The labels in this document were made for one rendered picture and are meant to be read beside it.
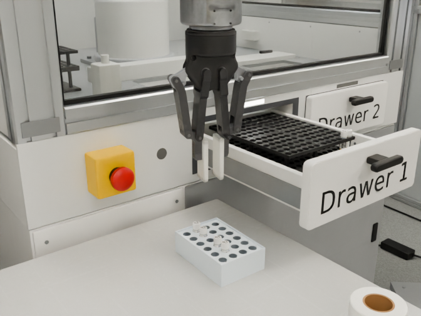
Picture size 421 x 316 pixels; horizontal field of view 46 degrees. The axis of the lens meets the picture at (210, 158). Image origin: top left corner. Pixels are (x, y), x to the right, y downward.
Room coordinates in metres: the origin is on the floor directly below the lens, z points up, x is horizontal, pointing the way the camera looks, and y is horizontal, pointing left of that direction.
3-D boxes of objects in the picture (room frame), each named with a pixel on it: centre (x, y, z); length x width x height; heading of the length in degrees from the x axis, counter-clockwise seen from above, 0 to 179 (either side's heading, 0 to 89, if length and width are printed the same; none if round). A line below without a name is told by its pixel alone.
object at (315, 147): (0.85, -0.20, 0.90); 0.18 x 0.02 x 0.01; 128
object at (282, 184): (0.93, -0.13, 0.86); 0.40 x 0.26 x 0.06; 38
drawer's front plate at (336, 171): (0.77, -0.26, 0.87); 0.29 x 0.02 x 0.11; 128
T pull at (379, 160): (0.75, -0.27, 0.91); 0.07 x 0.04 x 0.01; 128
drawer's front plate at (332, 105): (1.18, -0.34, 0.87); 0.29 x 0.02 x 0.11; 128
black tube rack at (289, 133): (0.93, -0.13, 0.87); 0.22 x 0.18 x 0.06; 38
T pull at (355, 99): (1.16, -0.35, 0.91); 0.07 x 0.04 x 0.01; 128
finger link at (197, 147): (0.73, 0.03, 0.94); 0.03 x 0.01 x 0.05; 112
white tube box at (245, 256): (0.69, -0.01, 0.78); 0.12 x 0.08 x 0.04; 36
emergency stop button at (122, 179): (0.75, 0.15, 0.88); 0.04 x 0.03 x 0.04; 128
